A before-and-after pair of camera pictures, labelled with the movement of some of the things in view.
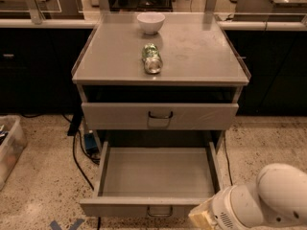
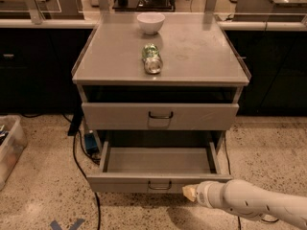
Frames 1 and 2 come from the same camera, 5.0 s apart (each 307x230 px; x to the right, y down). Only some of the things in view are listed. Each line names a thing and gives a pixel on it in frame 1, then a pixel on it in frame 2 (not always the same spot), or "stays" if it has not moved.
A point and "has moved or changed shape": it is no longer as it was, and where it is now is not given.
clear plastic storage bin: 12,142 stays
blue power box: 90,143 stays
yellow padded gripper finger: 201,217 to 190,192
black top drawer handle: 163,117 stays
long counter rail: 90,23 stays
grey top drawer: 157,116 stays
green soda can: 153,58 stays
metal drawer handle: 159,215 to 159,188
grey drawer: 153,178 has moved or changed shape
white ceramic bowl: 151,22 stays
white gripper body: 223,208 to 205,195
